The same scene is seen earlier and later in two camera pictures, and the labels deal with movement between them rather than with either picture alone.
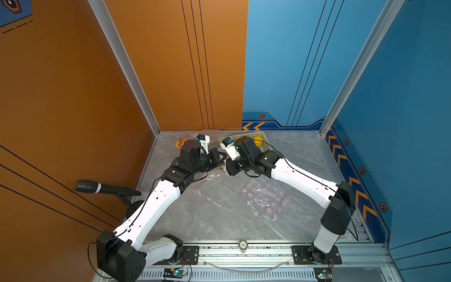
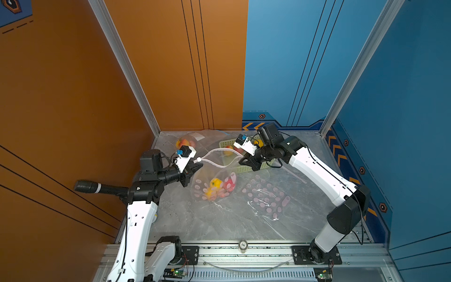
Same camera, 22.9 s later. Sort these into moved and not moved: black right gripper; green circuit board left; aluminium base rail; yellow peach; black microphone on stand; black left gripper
Moved: black left gripper; black right gripper
Not moved: yellow peach; black microphone on stand; green circuit board left; aluminium base rail
